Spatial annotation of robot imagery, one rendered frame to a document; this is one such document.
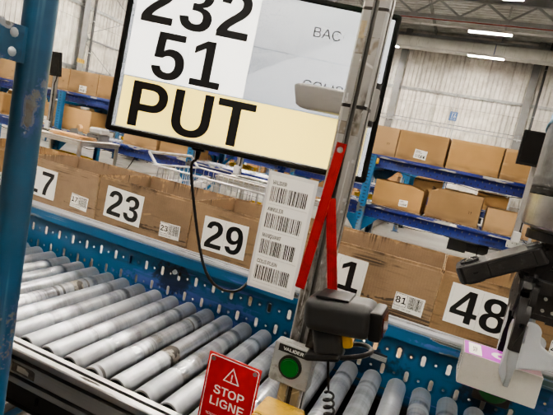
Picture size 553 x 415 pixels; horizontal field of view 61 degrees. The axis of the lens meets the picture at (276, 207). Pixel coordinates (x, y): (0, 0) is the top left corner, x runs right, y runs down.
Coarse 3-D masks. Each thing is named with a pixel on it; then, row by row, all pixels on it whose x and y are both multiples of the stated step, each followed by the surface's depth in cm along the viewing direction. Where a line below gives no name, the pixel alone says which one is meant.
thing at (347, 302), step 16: (320, 304) 68; (336, 304) 68; (352, 304) 67; (368, 304) 68; (384, 304) 70; (304, 320) 70; (320, 320) 68; (336, 320) 67; (352, 320) 67; (368, 320) 66; (384, 320) 66; (320, 336) 70; (336, 336) 69; (352, 336) 67; (368, 336) 66; (320, 352) 70; (336, 352) 69
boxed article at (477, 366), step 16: (464, 352) 65; (480, 352) 66; (496, 352) 67; (464, 368) 65; (480, 368) 64; (496, 368) 64; (464, 384) 65; (480, 384) 64; (496, 384) 64; (512, 384) 63; (528, 384) 62; (512, 400) 63; (528, 400) 62
